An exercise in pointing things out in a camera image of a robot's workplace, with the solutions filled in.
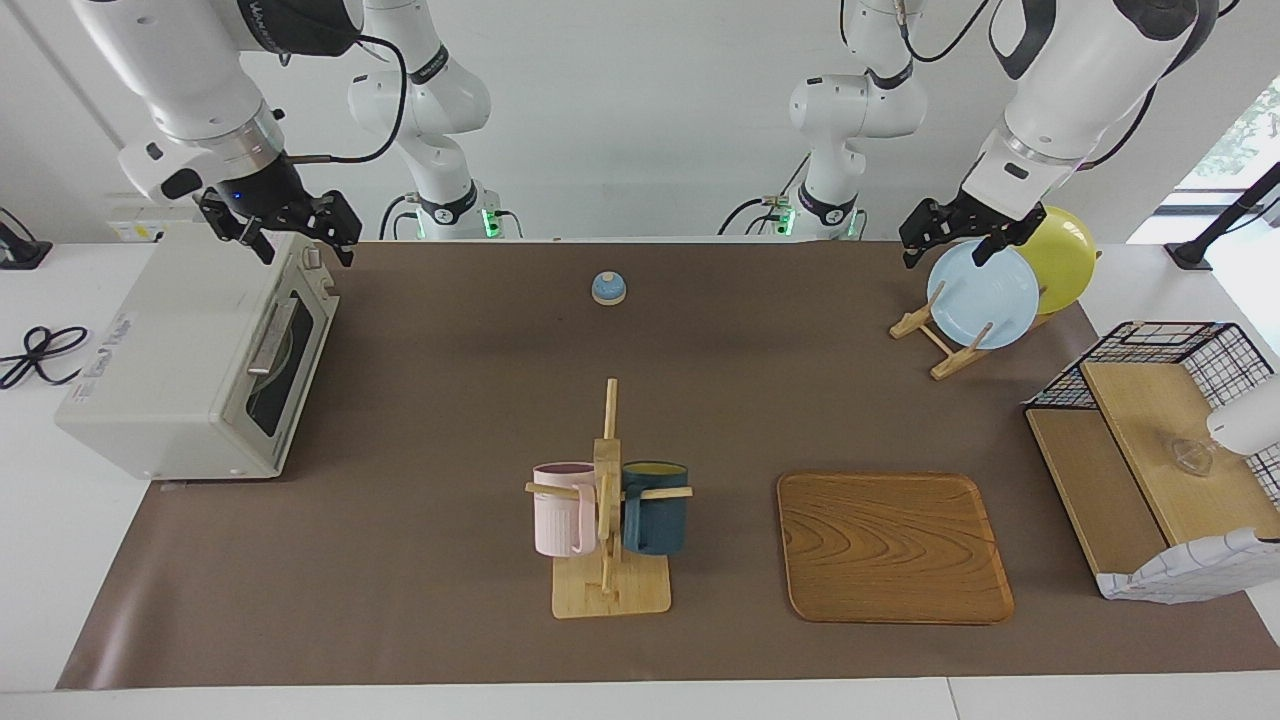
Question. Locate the brown table mat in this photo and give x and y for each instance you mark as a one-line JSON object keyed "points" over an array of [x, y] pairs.
{"points": [[450, 620]]}

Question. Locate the clear glass cup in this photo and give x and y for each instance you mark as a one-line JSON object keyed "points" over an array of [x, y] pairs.
{"points": [[1192, 457]]}

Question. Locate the brown wooden tray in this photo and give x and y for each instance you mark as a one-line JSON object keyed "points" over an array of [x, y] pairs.
{"points": [[890, 545]]}

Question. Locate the dark blue mug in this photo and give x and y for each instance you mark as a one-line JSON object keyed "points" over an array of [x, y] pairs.
{"points": [[655, 520]]}

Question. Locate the white toaster oven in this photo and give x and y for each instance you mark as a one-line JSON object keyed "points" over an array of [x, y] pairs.
{"points": [[160, 350]]}

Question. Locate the wooden mug tree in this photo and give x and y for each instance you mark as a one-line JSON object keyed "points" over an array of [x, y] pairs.
{"points": [[608, 590]]}

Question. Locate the white wall socket box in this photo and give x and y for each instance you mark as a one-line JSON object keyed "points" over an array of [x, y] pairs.
{"points": [[135, 225]]}

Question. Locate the blue service bell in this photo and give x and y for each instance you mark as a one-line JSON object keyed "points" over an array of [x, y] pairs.
{"points": [[608, 288]]}

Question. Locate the light blue plate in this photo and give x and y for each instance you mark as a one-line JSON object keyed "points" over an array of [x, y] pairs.
{"points": [[980, 300]]}

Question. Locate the black angled stand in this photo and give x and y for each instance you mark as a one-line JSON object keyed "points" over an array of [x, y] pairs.
{"points": [[1195, 252]]}

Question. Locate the wooden plate rack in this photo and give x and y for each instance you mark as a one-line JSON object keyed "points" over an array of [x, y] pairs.
{"points": [[950, 362]]}

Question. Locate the pink mug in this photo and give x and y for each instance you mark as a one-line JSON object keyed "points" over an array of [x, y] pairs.
{"points": [[558, 515]]}

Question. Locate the white checkered cloth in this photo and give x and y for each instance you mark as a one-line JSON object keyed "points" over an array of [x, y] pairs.
{"points": [[1200, 570]]}

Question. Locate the white rounded device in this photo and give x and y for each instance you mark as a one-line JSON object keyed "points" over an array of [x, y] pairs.
{"points": [[1250, 418]]}

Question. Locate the yellow plate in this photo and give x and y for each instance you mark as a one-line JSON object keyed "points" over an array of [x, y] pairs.
{"points": [[1065, 255]]}

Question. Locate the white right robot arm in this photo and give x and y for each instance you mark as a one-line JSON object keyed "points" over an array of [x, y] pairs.
{"points": [[190, 70]]}

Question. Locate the small black stand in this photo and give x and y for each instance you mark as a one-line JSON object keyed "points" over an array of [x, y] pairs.
{"points": [[20, 252]]}

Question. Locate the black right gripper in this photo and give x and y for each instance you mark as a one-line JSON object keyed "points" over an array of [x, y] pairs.
{"points": [[270, 200]]}

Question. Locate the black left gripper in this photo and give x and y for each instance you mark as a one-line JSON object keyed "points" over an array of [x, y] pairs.
{"points": [[970, 220]]}

